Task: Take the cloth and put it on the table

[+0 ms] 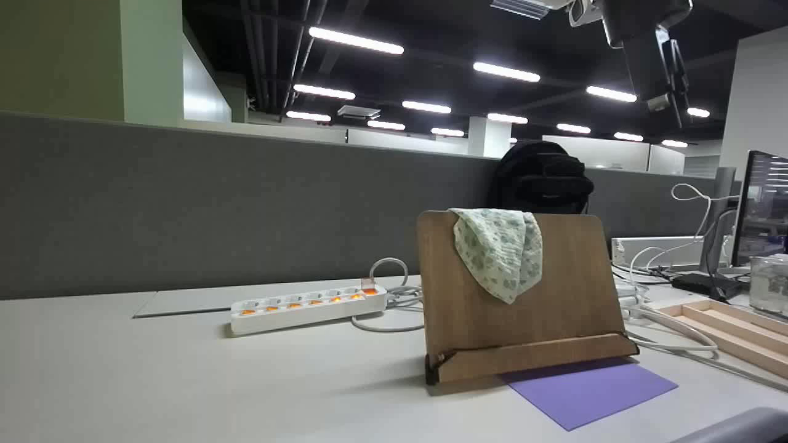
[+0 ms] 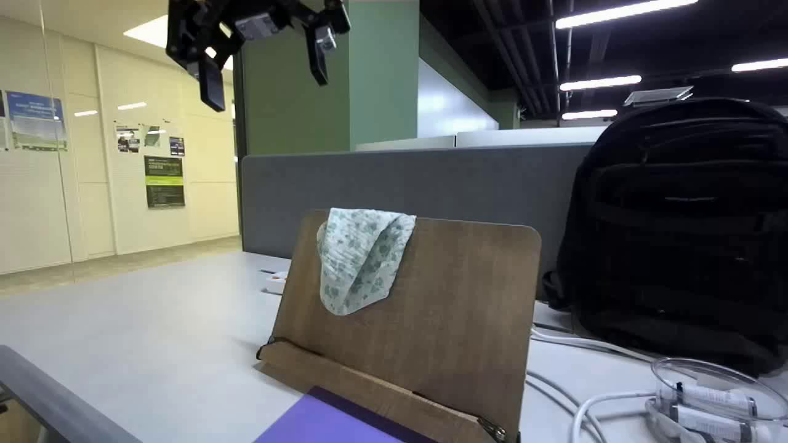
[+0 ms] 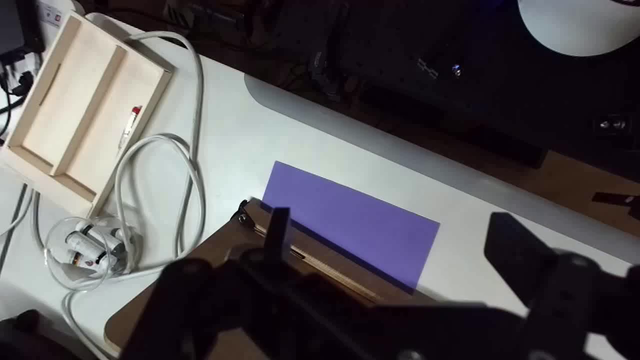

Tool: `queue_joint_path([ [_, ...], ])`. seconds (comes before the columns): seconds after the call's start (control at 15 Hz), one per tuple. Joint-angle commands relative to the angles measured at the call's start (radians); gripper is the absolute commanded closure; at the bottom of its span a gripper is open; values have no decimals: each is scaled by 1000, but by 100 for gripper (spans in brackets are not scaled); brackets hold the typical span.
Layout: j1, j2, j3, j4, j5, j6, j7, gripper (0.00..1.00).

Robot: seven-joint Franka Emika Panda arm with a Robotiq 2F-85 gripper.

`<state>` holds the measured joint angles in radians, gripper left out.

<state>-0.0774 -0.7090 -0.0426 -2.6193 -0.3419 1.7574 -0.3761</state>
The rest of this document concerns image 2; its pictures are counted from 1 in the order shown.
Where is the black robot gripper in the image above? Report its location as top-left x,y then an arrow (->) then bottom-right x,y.
166,0 -> 354,112

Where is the green patterned white cloth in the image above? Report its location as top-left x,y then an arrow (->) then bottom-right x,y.
316,206 -> 419,319

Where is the square ceiling panel light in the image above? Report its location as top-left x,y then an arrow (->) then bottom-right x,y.
120,11 -> 236,74

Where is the grey desk partition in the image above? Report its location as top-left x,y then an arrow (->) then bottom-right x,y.
238,145 -> 592,281

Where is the small white table item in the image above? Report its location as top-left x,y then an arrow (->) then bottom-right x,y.
259,265 -> 291,298

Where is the wooden book stand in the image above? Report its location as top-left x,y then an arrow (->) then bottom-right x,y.
254,206 -> 544,443

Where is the purple book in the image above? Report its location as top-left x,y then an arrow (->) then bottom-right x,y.
254,385 -> 439,443

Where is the long ceiling tube light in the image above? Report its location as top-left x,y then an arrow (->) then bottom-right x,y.
554,0 -> 703,31

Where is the black backpack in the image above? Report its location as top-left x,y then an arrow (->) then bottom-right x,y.
540,74 -> 788,378

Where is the white power strip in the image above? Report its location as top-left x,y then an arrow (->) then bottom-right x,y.
643,378 -> 788,443

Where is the green wall poster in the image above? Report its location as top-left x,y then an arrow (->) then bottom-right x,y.
142,154 -> 185,181

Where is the small photo wall notice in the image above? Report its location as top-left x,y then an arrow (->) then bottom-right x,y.
114,122 -> 142,154

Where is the dark wall poster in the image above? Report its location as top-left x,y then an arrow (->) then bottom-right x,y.
145,181 -> 188,212

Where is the blue wall poster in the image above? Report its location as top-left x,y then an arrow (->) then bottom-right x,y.
6,88 -> 68,152

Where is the white cable bundle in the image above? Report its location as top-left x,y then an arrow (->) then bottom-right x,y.
523,367 -> 659,443

